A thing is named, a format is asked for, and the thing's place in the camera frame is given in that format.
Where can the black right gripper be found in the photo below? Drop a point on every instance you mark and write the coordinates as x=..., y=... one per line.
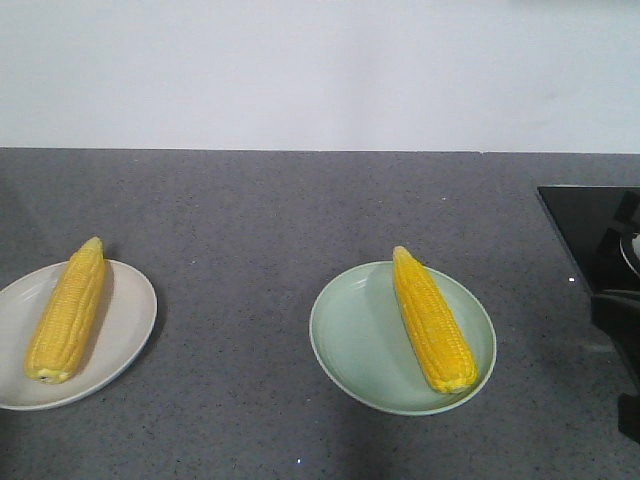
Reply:
x=616, y=313

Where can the yellow corn cob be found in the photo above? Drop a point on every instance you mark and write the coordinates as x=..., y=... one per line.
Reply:
x=60, y=339
x=442, y=352

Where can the black triangular stand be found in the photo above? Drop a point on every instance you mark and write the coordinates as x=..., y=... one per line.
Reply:
x=600, y=227

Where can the pale green round plate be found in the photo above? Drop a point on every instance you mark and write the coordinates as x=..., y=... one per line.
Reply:
x=359, y=340

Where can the white round plate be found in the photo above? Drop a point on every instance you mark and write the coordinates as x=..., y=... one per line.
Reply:
x=123, y=324

